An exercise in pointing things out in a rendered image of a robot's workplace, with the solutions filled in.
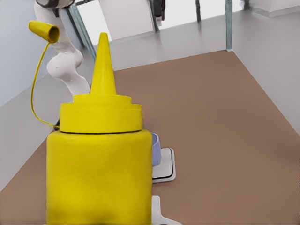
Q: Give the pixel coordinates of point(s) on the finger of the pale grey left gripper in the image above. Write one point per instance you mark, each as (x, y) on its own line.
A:
(159, 21)

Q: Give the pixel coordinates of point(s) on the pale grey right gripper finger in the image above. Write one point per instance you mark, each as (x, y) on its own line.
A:
(156, 211)

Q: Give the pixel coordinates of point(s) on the yellow sauce bottle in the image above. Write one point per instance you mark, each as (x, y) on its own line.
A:
(98, 178)

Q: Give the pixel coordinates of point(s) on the yellow cone-nozzle bottle lid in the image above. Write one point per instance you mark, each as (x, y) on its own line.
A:
(100, 117)

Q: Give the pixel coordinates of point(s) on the yellow tethered nozzle cap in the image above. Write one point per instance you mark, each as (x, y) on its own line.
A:
(43, 30)

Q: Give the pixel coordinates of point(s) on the lavender cup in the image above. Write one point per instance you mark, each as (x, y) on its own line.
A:
(156, 152)

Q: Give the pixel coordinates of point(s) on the white kitchen scale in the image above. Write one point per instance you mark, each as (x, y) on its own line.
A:
(165, 167)

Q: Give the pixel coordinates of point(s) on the silver frame post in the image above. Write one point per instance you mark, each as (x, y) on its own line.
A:
(198, 10)
(229, 25)
(82, 30)

